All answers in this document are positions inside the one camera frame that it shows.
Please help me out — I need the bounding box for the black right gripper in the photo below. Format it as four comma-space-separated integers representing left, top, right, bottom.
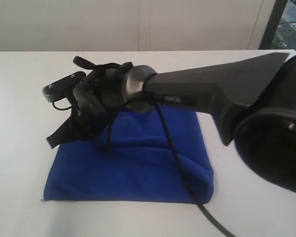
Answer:
46, 66, 128, 149

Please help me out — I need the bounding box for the blue towel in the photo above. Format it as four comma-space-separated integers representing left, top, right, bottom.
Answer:
43, 107, 214, 203

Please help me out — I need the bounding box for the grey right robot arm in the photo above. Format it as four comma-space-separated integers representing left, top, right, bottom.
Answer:
43, 52, 296, 193

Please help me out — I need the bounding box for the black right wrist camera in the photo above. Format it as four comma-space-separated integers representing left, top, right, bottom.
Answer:
42, 71, 86, 103

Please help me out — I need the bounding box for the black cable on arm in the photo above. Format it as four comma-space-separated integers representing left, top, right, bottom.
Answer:
51, 56, 237, 237

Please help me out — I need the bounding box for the dark window frame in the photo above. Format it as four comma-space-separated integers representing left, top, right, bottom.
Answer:
259, 0, 287, 50

